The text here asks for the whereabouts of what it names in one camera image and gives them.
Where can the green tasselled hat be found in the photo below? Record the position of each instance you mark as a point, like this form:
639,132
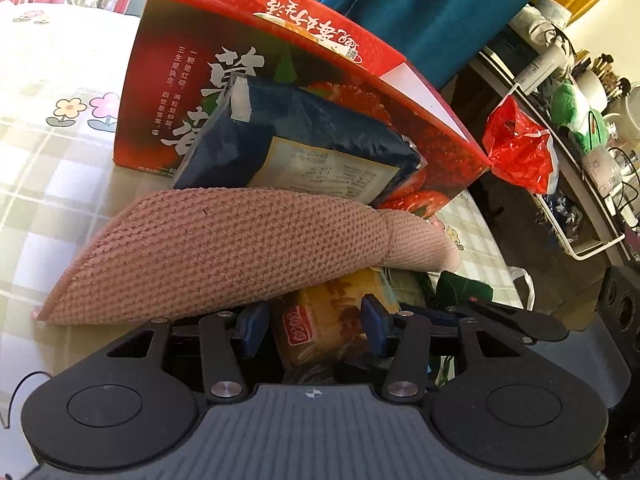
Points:
462,290

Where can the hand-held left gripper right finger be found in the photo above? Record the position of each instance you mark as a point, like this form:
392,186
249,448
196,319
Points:
375,325

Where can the navy blue snack packet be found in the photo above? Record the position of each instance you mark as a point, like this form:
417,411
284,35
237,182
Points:
325,120

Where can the red strawberry print box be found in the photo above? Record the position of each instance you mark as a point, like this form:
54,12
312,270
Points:
165,85

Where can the pink knitted cloth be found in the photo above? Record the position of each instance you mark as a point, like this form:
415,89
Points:
225,250

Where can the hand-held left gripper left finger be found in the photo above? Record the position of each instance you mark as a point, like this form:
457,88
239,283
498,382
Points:
255,330

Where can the teal cloth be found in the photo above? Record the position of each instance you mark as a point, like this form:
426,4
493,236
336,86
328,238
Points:
425,10

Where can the red plastic bag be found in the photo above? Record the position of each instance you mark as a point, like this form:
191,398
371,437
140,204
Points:
520,150

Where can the yellow bread packet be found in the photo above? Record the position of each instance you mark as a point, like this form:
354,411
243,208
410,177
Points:
320,320

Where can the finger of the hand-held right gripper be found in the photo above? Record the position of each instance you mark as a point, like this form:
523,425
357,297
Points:
525,322

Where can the white cup of brushes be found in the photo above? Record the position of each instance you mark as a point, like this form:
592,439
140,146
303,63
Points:
595,85

